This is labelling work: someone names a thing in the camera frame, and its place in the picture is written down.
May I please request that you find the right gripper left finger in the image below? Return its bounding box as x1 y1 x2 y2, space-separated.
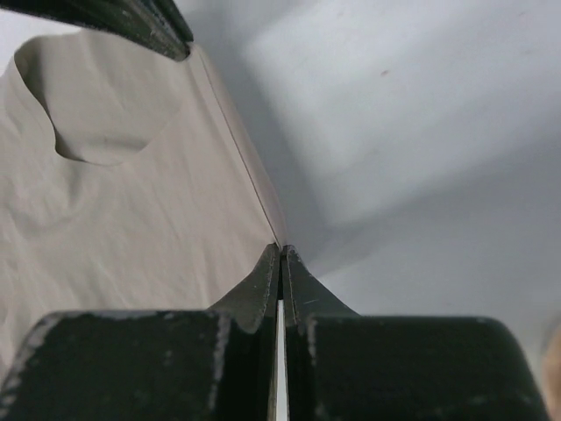
1 245 280 420

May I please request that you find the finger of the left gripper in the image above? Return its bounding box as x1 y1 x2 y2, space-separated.
133 0 194 44
1 0 187 61

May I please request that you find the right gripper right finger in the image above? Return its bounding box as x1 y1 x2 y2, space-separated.
280 246 548 420

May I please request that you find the grey underwear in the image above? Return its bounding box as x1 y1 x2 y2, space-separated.
1 31 287 371

